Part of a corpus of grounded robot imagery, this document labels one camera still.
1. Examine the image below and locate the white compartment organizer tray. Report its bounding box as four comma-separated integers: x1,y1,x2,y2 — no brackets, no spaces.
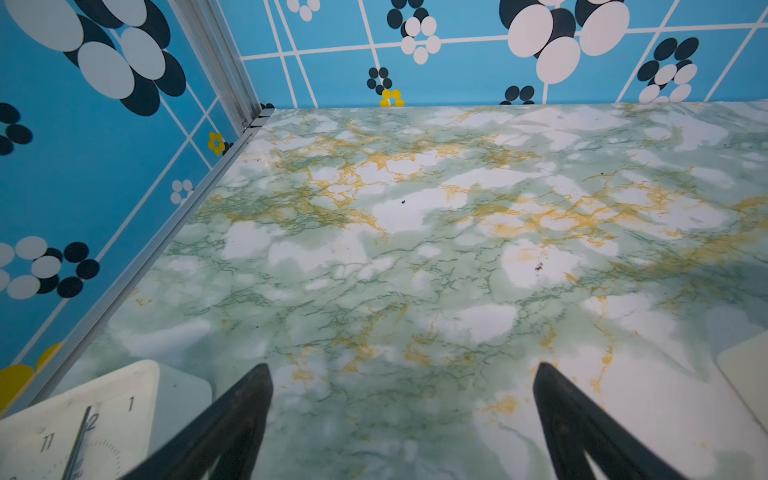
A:
717,346,767,431

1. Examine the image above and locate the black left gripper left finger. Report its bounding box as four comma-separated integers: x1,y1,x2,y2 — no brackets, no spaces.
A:
126,363,274,479

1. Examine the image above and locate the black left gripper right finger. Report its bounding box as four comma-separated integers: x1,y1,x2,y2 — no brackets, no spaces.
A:
533,362,683,479

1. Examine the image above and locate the white square alarm clock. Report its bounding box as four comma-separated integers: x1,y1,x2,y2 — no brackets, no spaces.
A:
0,359,161,480

